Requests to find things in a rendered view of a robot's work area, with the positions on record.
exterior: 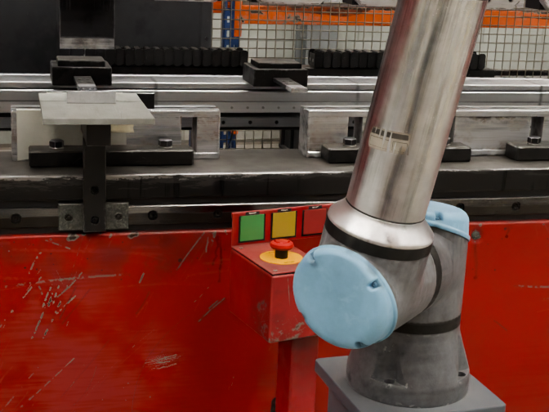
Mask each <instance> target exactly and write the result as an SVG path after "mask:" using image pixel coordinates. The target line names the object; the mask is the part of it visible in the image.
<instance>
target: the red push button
mask: <svg viewBox="0 0 549 412"><path fill-rule="evenodd" d="M293 246H294V245H293V242H292V241H290V240H286V239H276V240H272V241H271V242H270V247H271V248H272V249H275V253H274V257H275V258H278V259H286V258H288V250H291V249H292V248H293Z"/></svg>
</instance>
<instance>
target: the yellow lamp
mask: <svg viewBox="0 0 549 412"><path fill-rule="evenodd" d="M295 223H296V211H293V212H284V213H273V226H272V238H278V237H285V236H294V235H295Z"/></svg>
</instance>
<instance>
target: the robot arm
mask: <svg viewBox="0 0 549 412"><path fill-rule="evenodd" d="M488 1H489V0H398V1H397V4H396V7H395V13H394V16H393V20H392V23H391V28H390V32H389V35H388V39H387V41H386V47H385V51H384V54H383V57H382V62H381V66H380V69H379V73H378V76H377V81H376V85H375V88H374V92H373V97H372V100H371V104H370V107H369V111H368V116H367V119H366V123H365V126H364V131H363V135H362V138H361V142H360V145H359V150H358V154H357V157H356V161H355V166H354V169H353V173H352V176H351V179H350V184H349V188H348V191H347V195H346V197H345V198H344V199H341V200H339V201H337V202H336V203H334V204H332V205H331V206H330V207H329V210H328V213H327V216H326V220H325V223H324V229H323V233H322V235H321V239H320V242H319V247H316V248H313V249H312V250H310V251H309V252H308V253H307V254H306V255H305V256H304V258H303V259H302V260H301V261H300V262H299V264H298V266H297V269H296V271H295V274H294V277H293V294H294V298H295V302H296V304H297V309H298V311H299V312H301V313H302V315H303V317H304V319H305V322H306V323H307V325H308V326H309V327H310V328H311V329H312V331H313V332H315V333H316V334H317V335H318V336H319V337H321V338H322V339H323V340H324V341H326V342H328V343H331V344H332V345H334V346H337V347H342V348H346V349H351V351H350V355H349V356H348V359H347V365H346V381H347V382H348V384H349V385H350V387H351V388H352V389H354V390H355V391H356V392H358V393H359V394H360V395H362V396H365V397H367V398H368V399H371V400H373V401H377V402H380V403H383V404H387V405H393V406H398V407H405V408H419V409H422V408H435V407H441V406H445V405H451V404H453V403H455V402H457V401H460V400H461V399H462V398H463V397H464V396H465V395H466V394H467V393H468V389H469V381H470V369H469V365H468V362H467V358H466V352H465V348H464V345H463V341H462V336H461V331H460V322H461V312H462V297H463V289H464V280H465V272H466V256H467V247H468V242H469V241H470V238H471V237H470V236H469V217H468V216H467V214H466V213H465V212H464V211H463V210H462V209H460V208H457V207H455V206H452V205H449V204H443V203H439V202H435V201H430V200H431V195H432V191H433V189H434V185H435V181H436V178H437V175H438V171H439V169H440V164H441V161H442V158H443V155H444V150H445V147H446V144H447V141H448V138H449V133H450V130H451V127H452V124H453V119H454V116H455V114H456V110H457V107H458V102H459V100H460V96H461V94H462V89H463V85H464V82H465V80H466V75H467V71H468V69H469V66H470V63H471V58H472V55H473V51H474V49H475V44H476V41H477V38H478V35H479V32H480V27H481V24H482V21H483V18H484V14H485V10H486V7H487V4H488Z"/></svg>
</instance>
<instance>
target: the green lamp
mask: <svg viewBox="0 0 549 412"><path fill-rule="evenodd" d="M264 217H265V214H259V215H250V216H242V217H241V222H240V241H248V240H262V239H263V237H264Z"/></svg>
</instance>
